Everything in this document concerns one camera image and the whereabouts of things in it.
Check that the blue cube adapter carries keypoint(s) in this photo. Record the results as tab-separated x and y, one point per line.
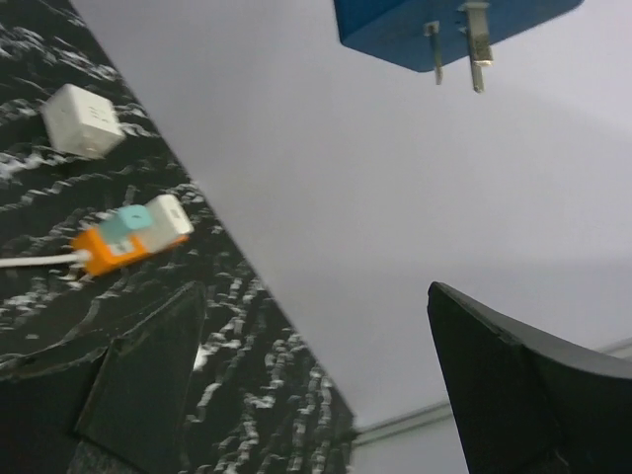
426	35

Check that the black marble mat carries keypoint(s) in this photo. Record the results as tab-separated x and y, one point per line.
258	400

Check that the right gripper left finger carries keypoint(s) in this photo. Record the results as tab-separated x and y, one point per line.
105	404

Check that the white cube adapter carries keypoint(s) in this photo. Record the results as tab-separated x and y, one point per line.
80	122

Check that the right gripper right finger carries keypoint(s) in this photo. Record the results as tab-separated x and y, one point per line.
525	401

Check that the teal USB charger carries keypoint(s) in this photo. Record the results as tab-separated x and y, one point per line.
121	224

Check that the white USB charger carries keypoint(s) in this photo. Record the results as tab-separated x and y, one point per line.
169	224

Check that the orange power strip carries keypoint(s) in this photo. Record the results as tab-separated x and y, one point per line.
102	258

